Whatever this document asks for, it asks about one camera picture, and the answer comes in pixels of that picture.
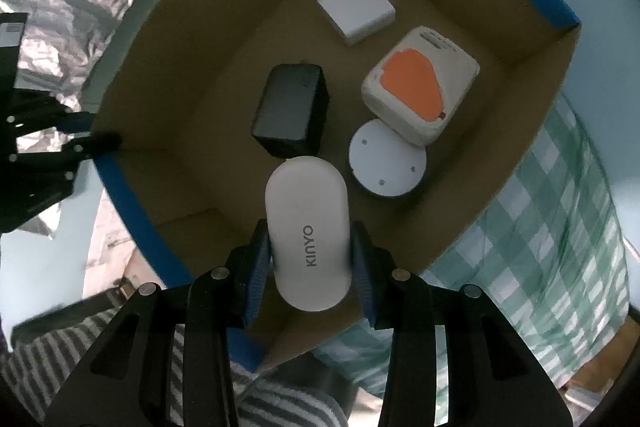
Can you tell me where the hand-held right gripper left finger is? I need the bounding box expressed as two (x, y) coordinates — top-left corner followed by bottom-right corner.
(42, 219), (273, 427)

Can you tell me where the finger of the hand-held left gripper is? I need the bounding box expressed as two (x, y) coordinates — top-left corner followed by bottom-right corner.
(0, 89), (98, 142)
(0, 132), (122, 235)

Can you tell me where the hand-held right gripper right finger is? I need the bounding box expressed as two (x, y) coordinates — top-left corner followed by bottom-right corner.
(350, 222), (573, 427)

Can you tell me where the white oval device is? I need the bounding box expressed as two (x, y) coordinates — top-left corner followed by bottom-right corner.
(264, 155), (351, 312)

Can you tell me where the cardboard box with blue rim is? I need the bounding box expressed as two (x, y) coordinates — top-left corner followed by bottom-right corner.
(92, 0), (583, 373)

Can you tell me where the black power adapter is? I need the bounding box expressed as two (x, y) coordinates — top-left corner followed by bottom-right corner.
(251, 63), (329, 159)

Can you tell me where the cream device with orange patch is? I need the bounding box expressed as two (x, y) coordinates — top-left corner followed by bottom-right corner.
(361, 26), (481, 146)

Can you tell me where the white square charger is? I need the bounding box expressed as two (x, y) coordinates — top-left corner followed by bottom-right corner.
(317, 0), (396, 46)

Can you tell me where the round black white device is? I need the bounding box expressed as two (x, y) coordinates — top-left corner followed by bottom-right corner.
(348, 118), (428, 198)

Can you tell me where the grey white striped towel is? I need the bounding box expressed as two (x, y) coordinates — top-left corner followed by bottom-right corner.
(0, 307), (351, 427)

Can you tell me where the green checkered cloth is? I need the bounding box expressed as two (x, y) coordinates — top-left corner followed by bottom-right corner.
(315, 92), (631, 398)

